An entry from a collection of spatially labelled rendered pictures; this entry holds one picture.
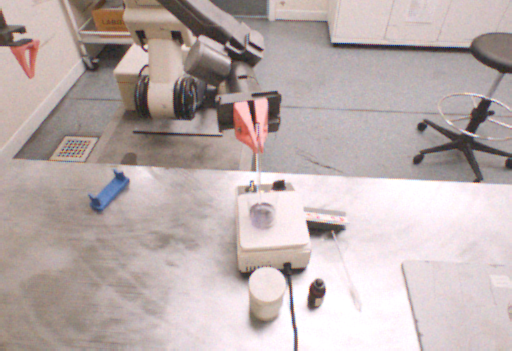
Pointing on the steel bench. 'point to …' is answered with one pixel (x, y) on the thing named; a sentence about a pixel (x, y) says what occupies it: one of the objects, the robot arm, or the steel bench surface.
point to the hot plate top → (288, 204)
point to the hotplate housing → (285, 260)
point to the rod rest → (109, 191)
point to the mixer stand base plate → (460, 305)
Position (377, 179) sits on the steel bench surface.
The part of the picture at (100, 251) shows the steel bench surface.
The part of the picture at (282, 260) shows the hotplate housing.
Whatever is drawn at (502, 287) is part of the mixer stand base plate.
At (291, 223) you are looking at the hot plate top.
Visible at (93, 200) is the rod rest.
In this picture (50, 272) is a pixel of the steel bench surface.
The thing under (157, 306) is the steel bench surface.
